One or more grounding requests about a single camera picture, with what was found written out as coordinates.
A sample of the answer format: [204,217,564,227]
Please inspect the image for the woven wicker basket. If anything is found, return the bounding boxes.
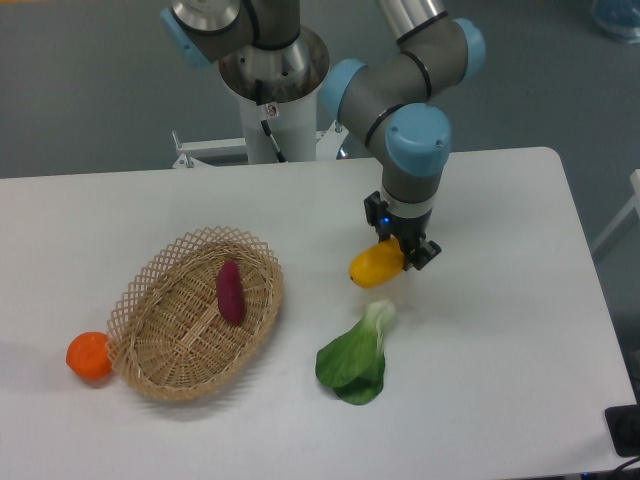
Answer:
[107,226,284,402]

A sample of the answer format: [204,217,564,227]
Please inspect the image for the black device at table edge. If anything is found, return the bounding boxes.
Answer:
[604,404,639,457]

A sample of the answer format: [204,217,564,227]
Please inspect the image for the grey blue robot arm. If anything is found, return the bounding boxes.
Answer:
[160,1,486,270]

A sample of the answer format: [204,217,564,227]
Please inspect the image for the yellow mango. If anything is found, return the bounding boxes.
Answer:
[349,237,404,289]

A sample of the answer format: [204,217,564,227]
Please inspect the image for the purple sweet potato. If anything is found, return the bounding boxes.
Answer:
[216,260,245,325]

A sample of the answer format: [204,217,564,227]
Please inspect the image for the green bok choy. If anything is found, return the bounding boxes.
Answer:
[315,299,396,406]

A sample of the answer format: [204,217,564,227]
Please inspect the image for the blue object top right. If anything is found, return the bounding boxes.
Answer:
[591,0,639,44]

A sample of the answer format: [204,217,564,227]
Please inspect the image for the white frame at right edge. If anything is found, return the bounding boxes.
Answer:
[590,169,639,263]

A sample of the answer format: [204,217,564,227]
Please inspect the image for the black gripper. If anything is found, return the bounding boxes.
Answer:
[364,191,442,271]

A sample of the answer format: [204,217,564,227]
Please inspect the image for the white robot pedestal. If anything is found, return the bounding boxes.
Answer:
[172,26,348,168]

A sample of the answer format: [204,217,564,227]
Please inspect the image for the black cable on pedestal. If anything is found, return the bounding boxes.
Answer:
[255,79,290,164]

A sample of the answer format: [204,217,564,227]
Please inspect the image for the orange tangerine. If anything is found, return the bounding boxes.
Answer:
[65,332,112,382]

